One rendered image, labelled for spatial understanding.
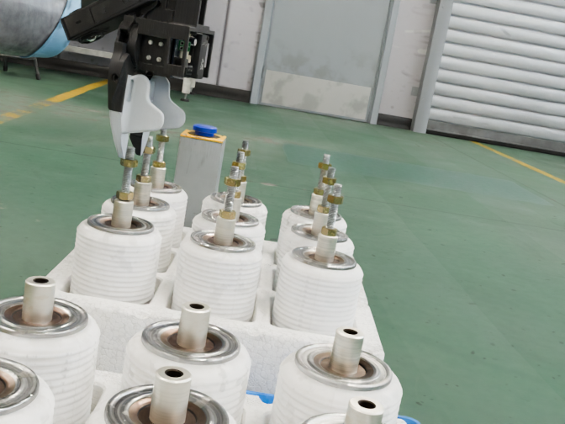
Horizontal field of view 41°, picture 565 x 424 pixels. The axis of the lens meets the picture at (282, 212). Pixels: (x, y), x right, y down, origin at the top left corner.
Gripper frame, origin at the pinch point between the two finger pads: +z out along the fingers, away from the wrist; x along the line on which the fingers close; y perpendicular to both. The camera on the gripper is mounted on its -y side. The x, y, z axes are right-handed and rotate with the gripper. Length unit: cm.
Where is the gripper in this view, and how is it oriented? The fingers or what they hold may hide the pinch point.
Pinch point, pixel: (126, 143)
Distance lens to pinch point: 86.3
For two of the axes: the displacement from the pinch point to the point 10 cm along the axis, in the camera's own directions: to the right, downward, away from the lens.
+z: -1.7, 9.6, 2.2
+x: 2.8, -1.6, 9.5
